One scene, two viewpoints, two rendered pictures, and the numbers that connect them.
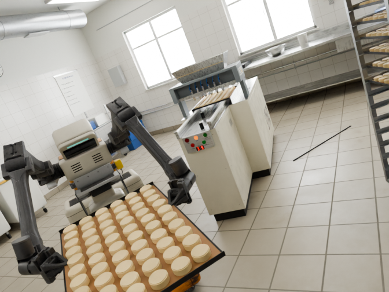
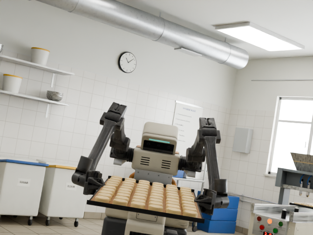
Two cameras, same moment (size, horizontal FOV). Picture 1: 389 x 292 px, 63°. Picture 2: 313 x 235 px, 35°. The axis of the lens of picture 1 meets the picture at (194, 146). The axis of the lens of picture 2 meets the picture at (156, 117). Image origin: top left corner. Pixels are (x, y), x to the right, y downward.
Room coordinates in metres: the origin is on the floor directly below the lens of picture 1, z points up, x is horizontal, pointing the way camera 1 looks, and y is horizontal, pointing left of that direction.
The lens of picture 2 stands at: (-0.94, -0.31, 1.17)
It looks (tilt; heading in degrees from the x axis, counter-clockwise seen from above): 4 degrees up; 19
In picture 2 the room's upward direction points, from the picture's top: 9 degrees clockwise
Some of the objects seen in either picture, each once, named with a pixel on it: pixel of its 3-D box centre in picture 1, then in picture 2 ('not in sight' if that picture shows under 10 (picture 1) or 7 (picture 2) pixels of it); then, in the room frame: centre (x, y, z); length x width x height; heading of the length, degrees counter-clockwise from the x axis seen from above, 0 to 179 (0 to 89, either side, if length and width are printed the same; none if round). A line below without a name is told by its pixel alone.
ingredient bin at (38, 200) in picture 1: (15, 199); (59, 193); (4.83, 2.86, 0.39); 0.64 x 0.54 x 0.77; 55
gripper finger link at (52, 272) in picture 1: (56, 262); (98, 182); (0.94, 0.54, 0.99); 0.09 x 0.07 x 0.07; 63
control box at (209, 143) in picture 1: (198, 141); (269, 227); (2.49, -0.04, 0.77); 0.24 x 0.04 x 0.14; 68
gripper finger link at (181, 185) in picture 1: (174, 196); (201, 199); (1.07, 0.14, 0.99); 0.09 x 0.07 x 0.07; 153
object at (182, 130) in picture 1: (204, 104); (309, 209); (3.45, -0.27, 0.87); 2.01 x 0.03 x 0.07; 158
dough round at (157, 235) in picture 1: (159, 236); (172, 202); (0.86, 0.20, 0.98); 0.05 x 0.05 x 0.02
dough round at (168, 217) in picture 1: (170, 218); (187, 202); (0.94, 0.16, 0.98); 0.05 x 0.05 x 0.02
